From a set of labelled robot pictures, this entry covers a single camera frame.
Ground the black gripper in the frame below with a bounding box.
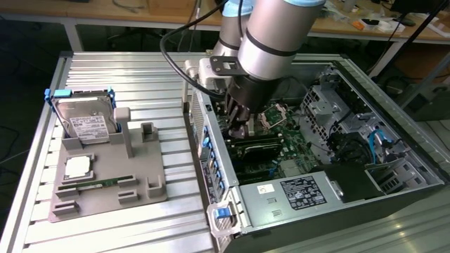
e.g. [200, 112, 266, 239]
[222, 75, 282, 140]

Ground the open metal socket cover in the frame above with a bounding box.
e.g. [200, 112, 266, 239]
[258, 103, 292, 130]

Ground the black RAM stick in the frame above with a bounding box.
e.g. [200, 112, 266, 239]
[229, 133, 282, 148]

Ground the perforated metal disk bay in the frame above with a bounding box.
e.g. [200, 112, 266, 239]
[300, 84, 352, 159]

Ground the green motherboard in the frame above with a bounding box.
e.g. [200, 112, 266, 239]
[216, 100, 333, 185]

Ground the silver chipset heatsink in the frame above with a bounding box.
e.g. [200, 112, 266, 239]
[280, 160, 307, 177]

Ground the cluttered wooden desk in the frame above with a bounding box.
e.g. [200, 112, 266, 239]
[305, 0, 450, 77]

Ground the black office chair base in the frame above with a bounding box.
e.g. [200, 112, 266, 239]
[106, 26, 178, 51]

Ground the cardboard box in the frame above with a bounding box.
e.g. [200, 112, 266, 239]
[146, 0, 197, 17]

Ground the grey power supply unit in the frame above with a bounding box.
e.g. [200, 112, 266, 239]
[238, 172, 347, 227]

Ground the white plastic part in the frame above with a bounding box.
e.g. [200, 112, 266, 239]
[351, 18, 401, 34]

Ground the grey parts rack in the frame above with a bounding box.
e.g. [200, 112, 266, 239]
[46, 106, 168, 223]

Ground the hard disk with blue caddy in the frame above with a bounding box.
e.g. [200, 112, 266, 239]
[43, 85, 122, 145]

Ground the black computer tower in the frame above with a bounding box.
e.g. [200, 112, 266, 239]
[403, 84, 450, 122]

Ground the green RAM stick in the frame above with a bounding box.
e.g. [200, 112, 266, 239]
[57, 178, 133, 189]

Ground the silver CPU chip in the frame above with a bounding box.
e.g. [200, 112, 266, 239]
[64, 157, 94, 179]

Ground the open black PC case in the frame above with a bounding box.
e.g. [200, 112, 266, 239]
[181, 59, 450, 253]

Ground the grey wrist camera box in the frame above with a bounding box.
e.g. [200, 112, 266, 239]
[197, 56, 246, 90]

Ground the grey case handle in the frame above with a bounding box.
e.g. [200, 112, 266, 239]
[181, 59, 205, 103]
[206, 201, 242, 237]

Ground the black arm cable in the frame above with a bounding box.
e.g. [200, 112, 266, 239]
[160, 0, 229, 100]

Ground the light blue wire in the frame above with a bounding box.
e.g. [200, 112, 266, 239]
[368, 126, 387, 166]

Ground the wooden desk with white frame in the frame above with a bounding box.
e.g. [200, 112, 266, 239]
[0, 0, 225, 52]

